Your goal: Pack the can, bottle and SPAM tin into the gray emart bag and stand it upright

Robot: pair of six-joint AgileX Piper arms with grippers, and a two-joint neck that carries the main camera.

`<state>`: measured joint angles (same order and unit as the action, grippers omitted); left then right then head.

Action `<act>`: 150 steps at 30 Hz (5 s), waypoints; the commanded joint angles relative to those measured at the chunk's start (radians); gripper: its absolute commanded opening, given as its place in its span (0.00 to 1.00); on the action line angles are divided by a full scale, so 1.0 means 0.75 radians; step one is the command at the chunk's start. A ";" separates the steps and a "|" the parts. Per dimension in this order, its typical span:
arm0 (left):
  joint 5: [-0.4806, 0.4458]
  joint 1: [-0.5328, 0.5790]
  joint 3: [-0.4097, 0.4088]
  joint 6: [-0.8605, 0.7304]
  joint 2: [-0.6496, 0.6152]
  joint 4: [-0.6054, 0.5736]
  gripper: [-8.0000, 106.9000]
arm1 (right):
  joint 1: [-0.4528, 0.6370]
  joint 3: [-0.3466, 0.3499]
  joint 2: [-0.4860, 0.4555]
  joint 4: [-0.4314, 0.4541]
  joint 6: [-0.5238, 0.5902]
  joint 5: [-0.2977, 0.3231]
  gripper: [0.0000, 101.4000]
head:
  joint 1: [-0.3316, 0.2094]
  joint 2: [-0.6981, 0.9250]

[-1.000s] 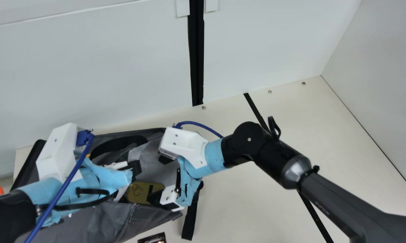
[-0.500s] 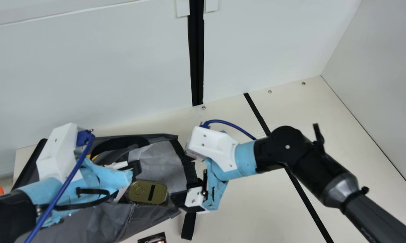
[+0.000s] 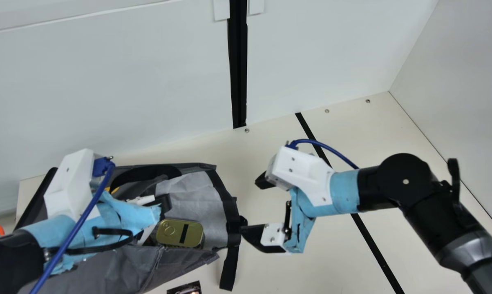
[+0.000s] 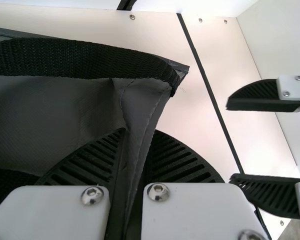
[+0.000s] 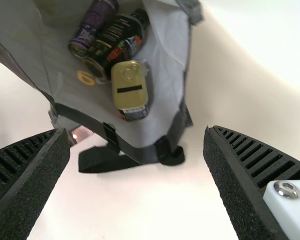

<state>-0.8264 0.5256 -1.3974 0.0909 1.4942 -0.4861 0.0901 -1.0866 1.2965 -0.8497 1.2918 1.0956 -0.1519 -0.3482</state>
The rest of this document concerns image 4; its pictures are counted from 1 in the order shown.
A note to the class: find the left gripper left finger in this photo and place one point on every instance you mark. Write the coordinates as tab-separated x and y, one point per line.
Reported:
52	215

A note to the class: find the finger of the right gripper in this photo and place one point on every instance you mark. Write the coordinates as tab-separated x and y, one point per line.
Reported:
272	195
260	100

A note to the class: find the black strip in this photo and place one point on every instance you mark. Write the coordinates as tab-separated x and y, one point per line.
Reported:
210	95

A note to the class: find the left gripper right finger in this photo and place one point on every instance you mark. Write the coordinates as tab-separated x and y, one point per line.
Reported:
190	212

